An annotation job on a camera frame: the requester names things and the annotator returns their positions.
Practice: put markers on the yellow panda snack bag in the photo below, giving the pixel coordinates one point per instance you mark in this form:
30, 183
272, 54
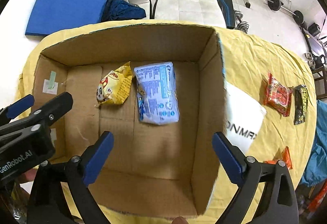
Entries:
115, 84

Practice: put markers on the blue foam mat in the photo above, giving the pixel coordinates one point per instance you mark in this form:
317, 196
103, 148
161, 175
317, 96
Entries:
50, 16

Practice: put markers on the black shoe wipes pack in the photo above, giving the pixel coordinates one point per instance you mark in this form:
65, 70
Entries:
301, 104

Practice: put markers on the dark blue cloth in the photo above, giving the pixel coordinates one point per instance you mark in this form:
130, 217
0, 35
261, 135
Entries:
121, 10

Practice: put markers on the red snack packet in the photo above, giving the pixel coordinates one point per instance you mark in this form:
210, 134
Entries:
278, 96

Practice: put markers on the white zip pouch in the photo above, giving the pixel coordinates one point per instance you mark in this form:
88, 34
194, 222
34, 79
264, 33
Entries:
245, 116

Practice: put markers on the dark wooden chair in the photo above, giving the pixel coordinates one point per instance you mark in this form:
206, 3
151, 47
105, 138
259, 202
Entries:
319, 76

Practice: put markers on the orange snack bag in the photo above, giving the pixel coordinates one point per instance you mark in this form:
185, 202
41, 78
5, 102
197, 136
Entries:
283, 155

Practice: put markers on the blue white tissue pack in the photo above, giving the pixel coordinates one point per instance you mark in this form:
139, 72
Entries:
157, 93

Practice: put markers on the open cardboard box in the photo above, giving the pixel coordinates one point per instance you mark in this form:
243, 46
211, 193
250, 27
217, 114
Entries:
154, 171

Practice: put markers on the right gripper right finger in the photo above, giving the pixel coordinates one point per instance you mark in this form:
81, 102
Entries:
278, 203

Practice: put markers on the blue blanket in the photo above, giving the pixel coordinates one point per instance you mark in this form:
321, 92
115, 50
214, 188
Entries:
316, 169

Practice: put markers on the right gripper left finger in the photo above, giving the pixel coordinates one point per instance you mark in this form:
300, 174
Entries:
47, 203

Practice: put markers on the floor barbell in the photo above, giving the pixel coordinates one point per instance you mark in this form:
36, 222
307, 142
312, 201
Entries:
276, 5

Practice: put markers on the chrome dumbbell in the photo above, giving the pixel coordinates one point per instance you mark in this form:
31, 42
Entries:
240, 24

